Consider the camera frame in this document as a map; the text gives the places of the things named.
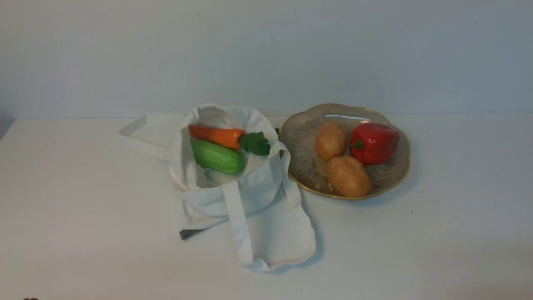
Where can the orange carrot with green top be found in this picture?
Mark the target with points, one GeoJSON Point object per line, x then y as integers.
{"type": "Point", "coordinates": [237, 139]}

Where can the white cloth tote bag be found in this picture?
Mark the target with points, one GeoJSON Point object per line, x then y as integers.
{"type": "Point", "coordinates": [261, 204]}

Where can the dark flat object under bag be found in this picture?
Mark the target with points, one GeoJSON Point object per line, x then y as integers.
{"type": "Point", "coordinates": [188, 233]}

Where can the green cucumber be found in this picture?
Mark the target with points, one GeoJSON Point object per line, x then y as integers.
{"type": "Point", "coordinates": [216, 157]}

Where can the glass plate with gold rim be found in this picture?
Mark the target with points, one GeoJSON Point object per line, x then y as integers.
{"type": "Point", "coordinates": [309, 171]}

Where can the brown potato upper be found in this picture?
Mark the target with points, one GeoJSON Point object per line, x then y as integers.
{"type": "Point", "coordinates": [331, 141]}

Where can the brown potato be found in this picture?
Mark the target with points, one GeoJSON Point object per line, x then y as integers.
{"type": "Point", "coordinates": [331, 141]}
{"type": "Point", "coordinates": [348, 176]}

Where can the brown potato lower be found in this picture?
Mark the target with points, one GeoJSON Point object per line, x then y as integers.
{"type": "Point", "coordinates": [348, 176]}

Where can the red bell pepper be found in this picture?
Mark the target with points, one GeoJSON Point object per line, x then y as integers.
{"type": "Point", "coordinates": [373, 143]}

